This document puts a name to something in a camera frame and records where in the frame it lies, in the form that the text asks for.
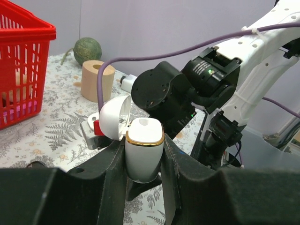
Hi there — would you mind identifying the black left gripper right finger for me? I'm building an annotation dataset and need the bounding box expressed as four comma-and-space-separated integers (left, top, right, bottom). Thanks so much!
161, 136, 300, 225

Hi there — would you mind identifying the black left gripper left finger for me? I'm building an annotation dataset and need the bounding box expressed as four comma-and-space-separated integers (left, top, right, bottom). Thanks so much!
0, 141, 127, 225

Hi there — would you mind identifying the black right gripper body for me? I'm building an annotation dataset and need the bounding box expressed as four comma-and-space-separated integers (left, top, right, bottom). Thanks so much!
150, 101, 197, 139

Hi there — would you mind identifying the white earbud charging case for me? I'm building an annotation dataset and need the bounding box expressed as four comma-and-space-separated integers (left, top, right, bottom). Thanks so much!
99, 96, 165, 183

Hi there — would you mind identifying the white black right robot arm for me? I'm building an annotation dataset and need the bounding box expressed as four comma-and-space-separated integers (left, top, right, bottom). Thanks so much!
131, 0, 300, 225

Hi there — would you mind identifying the black earbud charging case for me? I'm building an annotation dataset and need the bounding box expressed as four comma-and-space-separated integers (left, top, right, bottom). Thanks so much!
26, 161, 46, 168

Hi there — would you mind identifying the white plastic bottle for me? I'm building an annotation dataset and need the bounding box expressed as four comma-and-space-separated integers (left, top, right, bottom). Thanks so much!
120, 75, 137, 93

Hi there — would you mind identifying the beige tape roll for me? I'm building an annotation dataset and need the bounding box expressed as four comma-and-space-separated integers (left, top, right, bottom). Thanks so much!
81, 60, 116, 103

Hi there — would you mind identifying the green melon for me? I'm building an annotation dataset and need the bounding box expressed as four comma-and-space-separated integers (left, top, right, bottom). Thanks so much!
60, 37, 102, 66

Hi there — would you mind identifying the cream plush toy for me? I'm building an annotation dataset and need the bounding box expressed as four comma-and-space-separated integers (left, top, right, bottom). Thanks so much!
0, 70, 33, 105

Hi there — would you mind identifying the red plastic shopping basket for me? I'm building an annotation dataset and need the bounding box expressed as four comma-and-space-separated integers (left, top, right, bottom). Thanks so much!
0, 0, 56, 128

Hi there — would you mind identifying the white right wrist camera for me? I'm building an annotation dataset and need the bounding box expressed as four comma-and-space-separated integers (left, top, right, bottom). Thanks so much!
80, 112, 106, 150

